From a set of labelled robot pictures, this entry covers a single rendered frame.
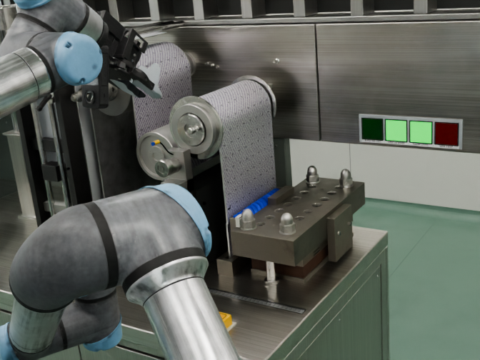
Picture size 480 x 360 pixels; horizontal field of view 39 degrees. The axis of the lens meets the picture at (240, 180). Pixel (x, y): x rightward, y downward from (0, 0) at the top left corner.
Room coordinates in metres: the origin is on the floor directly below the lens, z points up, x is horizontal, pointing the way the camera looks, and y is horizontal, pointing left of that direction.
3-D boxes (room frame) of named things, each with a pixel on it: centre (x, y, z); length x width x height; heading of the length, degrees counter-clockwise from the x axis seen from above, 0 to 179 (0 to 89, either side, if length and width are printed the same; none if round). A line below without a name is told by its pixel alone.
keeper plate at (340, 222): (1.50, -0.23, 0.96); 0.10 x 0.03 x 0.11; 147
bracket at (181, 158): (1.48, 0.15, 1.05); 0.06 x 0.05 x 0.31; 147
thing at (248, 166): (1.57, -0.03, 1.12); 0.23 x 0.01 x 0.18; 147
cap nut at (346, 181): (1.64, -0.27, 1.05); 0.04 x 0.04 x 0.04
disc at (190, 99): (1.50, 0.09, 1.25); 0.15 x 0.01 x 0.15; 57
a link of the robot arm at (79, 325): (1.10, 0.29, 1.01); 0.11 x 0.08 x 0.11; 119
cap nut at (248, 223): (1.42, -0.01, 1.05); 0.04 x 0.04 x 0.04
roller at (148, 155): (1.67, 0.13, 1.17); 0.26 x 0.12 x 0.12; 147
